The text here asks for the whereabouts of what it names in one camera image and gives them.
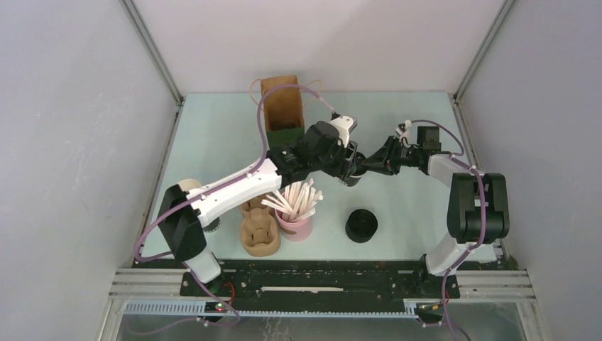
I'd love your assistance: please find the bundle of white straws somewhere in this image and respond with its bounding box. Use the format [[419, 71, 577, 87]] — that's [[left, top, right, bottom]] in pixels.
[[261, 179, 324, 223]]

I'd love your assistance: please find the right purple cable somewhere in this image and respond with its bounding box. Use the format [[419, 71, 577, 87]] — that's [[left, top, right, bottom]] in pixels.
[[400, 119, 488, 341]]

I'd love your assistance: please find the purple cable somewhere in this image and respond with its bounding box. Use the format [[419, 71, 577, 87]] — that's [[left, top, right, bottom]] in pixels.
[[400, 119, 488, 341], [133, 84, 339, 337]]

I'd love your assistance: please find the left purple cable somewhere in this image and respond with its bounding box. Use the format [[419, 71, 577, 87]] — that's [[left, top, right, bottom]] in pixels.
[[133, 84, 339, 337]]

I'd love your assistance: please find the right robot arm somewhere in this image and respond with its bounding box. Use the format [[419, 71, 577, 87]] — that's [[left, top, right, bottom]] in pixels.
[[359, 119, 510, 297]]

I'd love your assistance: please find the brown cardboard cup carrier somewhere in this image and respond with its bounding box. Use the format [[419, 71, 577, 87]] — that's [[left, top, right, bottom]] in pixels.
[[239, 195, 280, 257]]

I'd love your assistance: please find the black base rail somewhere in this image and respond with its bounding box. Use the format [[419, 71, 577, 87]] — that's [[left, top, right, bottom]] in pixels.
[[131, 257, 504, 315]]

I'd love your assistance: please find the green paper bag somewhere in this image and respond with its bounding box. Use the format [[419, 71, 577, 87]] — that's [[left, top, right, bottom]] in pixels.
[[249, 75, 314, 149]]

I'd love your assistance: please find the pink straw holder cup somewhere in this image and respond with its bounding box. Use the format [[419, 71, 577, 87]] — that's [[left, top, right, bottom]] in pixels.
[[275, 211, 313, 242]]

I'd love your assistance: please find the stack of black lids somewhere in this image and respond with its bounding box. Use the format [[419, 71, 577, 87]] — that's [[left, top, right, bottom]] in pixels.
[[345, 209, 378, 243]]

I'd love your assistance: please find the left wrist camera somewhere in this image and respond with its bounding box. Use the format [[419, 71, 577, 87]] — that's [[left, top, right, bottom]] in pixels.
[[329, 112, 357, 148]]

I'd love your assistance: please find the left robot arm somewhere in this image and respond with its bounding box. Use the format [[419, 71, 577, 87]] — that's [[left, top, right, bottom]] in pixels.
[[158, 116, 357, 296]]

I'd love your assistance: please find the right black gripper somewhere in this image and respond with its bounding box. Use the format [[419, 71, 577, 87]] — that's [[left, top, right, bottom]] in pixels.
[[361, 135, 421, 176]]

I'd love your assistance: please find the stack of paper cups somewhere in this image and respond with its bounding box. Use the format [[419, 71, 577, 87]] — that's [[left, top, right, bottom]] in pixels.
[[177, 178, 221, 233]]

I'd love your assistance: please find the black paper coffee cup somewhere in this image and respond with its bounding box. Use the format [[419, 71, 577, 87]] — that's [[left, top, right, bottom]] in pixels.
[[341, 173, 365, 188]]

